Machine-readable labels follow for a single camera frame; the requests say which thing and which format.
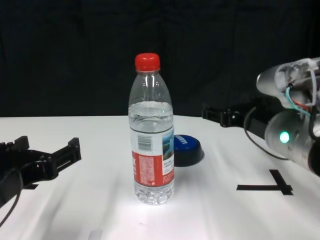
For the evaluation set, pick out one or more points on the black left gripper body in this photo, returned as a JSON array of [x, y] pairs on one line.
[[30, 167]]

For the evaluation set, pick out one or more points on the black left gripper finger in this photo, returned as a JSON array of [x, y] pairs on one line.
[[66, 155], [22, 142]]

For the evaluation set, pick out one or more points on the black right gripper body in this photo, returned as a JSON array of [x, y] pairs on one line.
[[252, 115]]

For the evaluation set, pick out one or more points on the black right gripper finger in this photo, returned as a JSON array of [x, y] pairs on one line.
[[212, 113]]

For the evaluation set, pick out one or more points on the blue round lid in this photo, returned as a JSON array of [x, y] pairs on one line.
[[187, 147]]

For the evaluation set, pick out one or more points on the clear water bottle red cap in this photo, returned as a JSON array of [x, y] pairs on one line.
[[150, 140]]

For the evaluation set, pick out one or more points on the black T-shaped tape mark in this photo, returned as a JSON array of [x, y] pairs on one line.
[[280, 186], [33, 186]]

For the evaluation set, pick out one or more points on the black curtain backdrop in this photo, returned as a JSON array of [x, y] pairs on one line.
[[75, 50]]

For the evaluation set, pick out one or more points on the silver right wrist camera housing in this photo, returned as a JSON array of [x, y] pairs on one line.
[[270, 80]]

